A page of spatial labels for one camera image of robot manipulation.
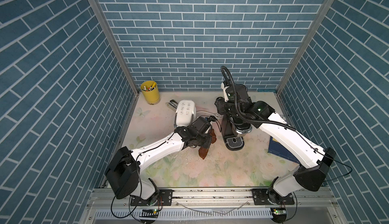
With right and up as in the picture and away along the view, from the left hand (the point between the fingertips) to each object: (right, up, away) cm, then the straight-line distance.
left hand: (213, 143), depth 80 cm
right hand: (+3, +22, -7) cm, 23 cm away
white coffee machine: (-15, +16, -2) cm, 22 cm away
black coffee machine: (+9, +7, -5) cm, 13 cm away
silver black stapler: (-28, +21, +30) cm, 46 cm away
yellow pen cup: (-41, +30, +22) cm, 56 cm away
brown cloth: (-6, -3, -3) cm, 7 cm away
